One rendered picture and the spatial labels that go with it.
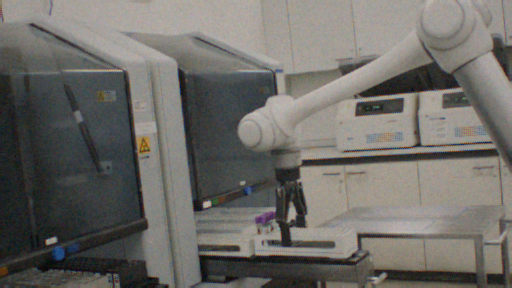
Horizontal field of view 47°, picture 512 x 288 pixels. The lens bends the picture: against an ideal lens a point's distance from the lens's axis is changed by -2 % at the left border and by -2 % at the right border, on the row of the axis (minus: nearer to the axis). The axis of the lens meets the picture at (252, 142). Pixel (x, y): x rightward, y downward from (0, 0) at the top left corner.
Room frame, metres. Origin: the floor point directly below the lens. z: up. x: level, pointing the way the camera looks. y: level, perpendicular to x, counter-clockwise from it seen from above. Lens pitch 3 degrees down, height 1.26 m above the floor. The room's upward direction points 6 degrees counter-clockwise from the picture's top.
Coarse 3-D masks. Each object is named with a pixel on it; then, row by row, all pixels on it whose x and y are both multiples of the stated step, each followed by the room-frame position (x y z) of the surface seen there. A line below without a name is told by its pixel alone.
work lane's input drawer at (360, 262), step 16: (208, 256) 1.87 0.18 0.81; (224, 256) 1.84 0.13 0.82; (256, 256) 1.81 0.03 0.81; (272, 256) 1.83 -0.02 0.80; (288, 256) 1.81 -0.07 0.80; (352, 256) 1.67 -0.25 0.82; (368, 256) 1.70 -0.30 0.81; (208, 272) 1.86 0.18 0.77; (224, 272) 1.83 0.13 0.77; (240, 272) 1.80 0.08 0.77; (256, 272) 1.77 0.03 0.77; (272, 272) 1.75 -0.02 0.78; (288, 272) 1.72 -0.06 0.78; (304, 272) 1.69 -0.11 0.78; (320, 272) 1.67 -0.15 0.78; (336, 272) 1.64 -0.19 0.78; (352, 272) 1.62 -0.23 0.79; (368, 272) 1.69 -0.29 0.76
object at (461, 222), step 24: (336, 216) 2.29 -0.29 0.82; (360, 216) 2.23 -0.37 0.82; (384, 216) 2.18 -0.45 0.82; (408, 216) 2.13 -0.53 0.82; (432, 216) 2.08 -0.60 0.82; (456, 216) 2.03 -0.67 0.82; (480, 216) 1.99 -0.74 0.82; (504, 216) 2.11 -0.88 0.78; (360, 240) 2.41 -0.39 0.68; (480, 240) 1.76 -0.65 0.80; (504, 240) 2.11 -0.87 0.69; (480, 264) 1.76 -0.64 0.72; (504, 264) 2.12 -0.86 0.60
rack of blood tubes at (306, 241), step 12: (300, 228) 1.81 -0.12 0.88; (312, 228) 1.80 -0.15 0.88; (324, 228) 1.78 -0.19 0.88; (336, 228) 1.76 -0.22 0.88; (300, 240) 1.82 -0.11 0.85; (312, 240) 1.80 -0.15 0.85; (324, 240) 1.68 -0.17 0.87; (336, 240) 1.66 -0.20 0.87; (348, 240) 1.67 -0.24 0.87; (264, 252) 1.78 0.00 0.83; (276, 252) 1.76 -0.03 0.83; (288, 252) 1.74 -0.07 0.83; (300, 252) 1.72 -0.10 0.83; (312, 252) 1.70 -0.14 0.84; (336, 252) 1.66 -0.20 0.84; (348, 252) 1.66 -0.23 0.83
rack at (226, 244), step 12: (204, 240) 1.89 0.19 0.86; (216, 240) 1.87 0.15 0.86; (228, 240) 1.85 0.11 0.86; (240, 240) 1.83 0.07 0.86; (252, 240) 1.83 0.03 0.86; (204, 252) 1.89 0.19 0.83; (216, 252) 1.87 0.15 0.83; (228, 252) 1.93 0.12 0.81; (240, 252) 1.82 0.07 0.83; (252, 252) 1.82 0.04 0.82
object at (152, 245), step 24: (48, 24) 1.79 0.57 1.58; (72, 24) 1.85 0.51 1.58; (96, 48) 1.70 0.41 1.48; (120, 48) 1.76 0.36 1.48; (144, 72) 1.72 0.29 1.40; (144, 96) 1.71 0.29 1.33; (144, 120) 1.70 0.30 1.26; (144, 144) 1.69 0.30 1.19; (144, 168) 1.68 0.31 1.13; (144, 192) 1.67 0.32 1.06; (120, 240) 1.70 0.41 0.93; (144, 240) 1.65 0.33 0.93; (168, 240) 1.74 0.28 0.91; (168, 264) 1.73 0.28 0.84
